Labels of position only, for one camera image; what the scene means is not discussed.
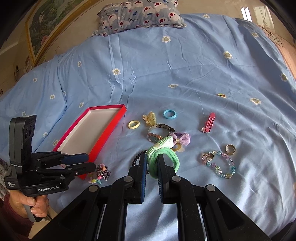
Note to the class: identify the person's left hand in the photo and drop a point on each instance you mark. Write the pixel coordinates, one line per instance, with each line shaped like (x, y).
(39, 205)

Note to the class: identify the yellow hair claw clip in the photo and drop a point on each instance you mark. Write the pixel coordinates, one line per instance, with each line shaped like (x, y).
(150, 119)

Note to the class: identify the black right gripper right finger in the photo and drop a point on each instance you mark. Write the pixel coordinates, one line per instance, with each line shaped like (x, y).
(165, 174)

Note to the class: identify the green fabric hair scrunchie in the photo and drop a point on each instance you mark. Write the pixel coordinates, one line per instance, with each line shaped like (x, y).
(164, 146)

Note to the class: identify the red shallow cardboard box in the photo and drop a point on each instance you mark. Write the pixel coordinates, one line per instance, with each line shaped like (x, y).
(91, 130)

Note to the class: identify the gold square wrist watch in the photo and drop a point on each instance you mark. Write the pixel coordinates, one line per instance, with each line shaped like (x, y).
(159, 131)

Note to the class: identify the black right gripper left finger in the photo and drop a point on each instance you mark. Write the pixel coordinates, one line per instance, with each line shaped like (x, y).
(138, 172)

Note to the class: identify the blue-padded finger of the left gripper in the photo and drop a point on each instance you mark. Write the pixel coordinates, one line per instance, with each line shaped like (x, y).
(66, 159)

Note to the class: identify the grey cartoon print pillow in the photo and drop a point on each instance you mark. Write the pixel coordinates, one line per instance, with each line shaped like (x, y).
(119, 17)

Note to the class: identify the light blue floral bedsheet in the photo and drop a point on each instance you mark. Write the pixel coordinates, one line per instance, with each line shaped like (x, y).
(215, 65)

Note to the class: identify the pink snap hair clip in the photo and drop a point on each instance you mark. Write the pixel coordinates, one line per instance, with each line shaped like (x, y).
(209, 123)

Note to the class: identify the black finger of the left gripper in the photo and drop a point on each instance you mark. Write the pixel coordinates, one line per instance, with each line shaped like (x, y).
(71, 171)

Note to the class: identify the gold framed landscape painting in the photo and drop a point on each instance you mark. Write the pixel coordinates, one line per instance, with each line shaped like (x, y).
(53, 27)

